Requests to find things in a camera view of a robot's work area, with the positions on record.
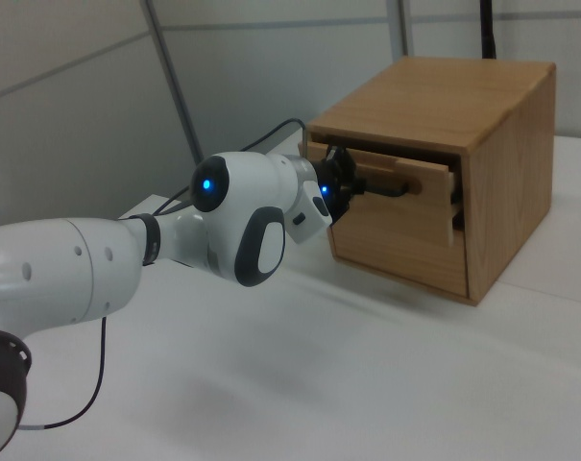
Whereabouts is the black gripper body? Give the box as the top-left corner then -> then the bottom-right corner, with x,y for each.
317,158 -> 358,225

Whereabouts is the wooden drawer with black handle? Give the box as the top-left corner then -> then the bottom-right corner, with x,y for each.
298,138 -> 464,249

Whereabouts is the wooden drawer with slot pull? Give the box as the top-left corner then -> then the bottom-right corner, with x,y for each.
330,191 -> 470,297

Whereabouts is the wooden drawer cabinet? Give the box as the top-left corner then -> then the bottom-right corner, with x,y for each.
306,57 -> 558,307

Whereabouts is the black upright pole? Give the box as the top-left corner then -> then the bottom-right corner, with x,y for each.
479,0 -> 498,60

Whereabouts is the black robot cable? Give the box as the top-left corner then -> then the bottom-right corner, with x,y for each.
18,118 -> 308,431

